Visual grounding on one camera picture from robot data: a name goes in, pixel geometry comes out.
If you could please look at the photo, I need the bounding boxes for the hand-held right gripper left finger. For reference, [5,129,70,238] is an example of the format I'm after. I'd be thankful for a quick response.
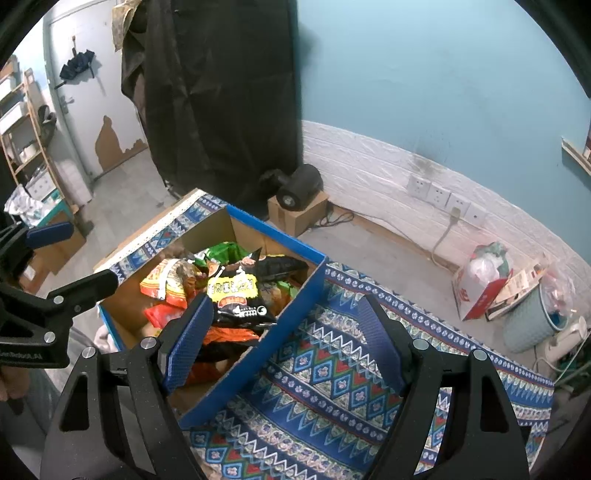
[39,292,215,480]

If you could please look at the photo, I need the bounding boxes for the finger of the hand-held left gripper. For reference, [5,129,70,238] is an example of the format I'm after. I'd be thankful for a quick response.
[0,222,75,278]
[0,269,119,352]

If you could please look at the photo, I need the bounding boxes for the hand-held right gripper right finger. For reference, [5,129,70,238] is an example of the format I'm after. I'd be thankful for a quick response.
[358,294,532,480]

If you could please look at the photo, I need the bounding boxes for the red-orange snack bag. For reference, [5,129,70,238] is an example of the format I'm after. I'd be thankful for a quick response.
[144,304,186,329]

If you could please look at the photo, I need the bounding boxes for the orange chip bag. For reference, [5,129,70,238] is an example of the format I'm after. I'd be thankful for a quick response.
[140,257,195,309]

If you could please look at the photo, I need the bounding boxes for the black yellow snack bag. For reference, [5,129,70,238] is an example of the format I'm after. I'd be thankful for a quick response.
[205,256,310,330]

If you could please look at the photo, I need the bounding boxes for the green snack bag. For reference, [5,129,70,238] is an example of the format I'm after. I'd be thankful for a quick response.
[194,241,252,265]

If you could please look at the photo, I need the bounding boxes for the blue cardboard box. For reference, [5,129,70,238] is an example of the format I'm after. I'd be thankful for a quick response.
[98,204,329,428]

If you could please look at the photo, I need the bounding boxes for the person's left hand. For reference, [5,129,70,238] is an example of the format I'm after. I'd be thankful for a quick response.
[0,368,31,414]

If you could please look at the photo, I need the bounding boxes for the blue patterned tablecloth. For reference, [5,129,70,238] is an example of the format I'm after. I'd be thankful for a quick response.
[95,187,555,480]

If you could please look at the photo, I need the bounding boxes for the wooden storage rack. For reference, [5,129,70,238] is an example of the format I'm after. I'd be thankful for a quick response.
[0,60,75,217]

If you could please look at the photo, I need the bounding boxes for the red white paper bag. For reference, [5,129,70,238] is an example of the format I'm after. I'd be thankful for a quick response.
[451,242,514,321]

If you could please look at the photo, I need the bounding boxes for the white door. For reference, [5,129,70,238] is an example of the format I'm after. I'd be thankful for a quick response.
[44,9,151,182]

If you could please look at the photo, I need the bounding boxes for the grey-blue waste bin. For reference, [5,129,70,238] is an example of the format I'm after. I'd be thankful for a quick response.
[502,277,573,354]

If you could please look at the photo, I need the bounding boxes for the small brown cardboard box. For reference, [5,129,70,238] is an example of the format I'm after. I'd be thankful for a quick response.
[268,191,329,237]

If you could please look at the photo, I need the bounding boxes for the flattened printed carton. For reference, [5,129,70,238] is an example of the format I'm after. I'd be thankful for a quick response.
[485,261,550,319]

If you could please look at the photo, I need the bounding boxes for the dark blue folded umbrella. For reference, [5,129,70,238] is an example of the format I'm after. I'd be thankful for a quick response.
[54,48,98,89]

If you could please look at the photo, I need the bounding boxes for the black cylindrical speaker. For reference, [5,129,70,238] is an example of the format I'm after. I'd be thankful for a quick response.
[260,165,322,212]

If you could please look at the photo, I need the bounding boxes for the white electric kettle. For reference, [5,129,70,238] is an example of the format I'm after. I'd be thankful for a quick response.
[536,316,589,374]

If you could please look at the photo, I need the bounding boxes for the black fabric wardrobe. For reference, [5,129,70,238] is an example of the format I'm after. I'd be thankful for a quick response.
[121,0,305,220]

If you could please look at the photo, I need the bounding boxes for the plug with grey cable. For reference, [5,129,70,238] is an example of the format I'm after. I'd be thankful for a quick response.
[431,208,462,266]

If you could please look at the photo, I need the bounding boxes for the black cables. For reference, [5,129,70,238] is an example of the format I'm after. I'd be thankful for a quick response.
[318,208,356,229]

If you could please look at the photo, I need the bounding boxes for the white wall shelf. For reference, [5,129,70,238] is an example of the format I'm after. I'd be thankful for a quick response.
[561,136,591,176]

